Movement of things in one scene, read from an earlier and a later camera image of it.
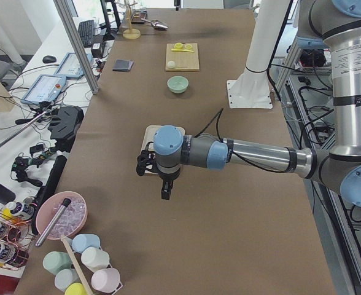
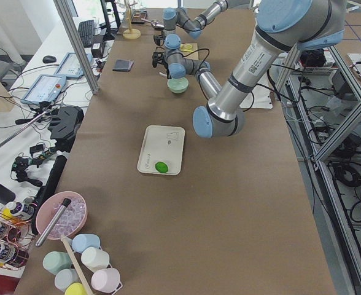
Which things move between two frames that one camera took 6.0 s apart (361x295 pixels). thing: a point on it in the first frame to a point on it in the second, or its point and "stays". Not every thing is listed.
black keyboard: [86, 30] stays
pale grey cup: [65, 277] stays
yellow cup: [76, 288] stays
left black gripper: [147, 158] to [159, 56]
